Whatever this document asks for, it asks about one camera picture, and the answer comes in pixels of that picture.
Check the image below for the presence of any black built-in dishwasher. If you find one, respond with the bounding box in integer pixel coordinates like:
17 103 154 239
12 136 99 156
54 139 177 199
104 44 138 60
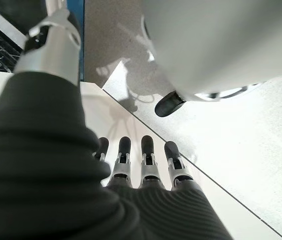
0 0 48 74

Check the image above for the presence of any black robot foot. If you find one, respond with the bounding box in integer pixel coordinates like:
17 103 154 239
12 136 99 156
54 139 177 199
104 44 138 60
154 90 187 118

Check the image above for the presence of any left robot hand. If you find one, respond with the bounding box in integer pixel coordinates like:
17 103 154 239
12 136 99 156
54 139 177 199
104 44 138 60
0 9 234 240

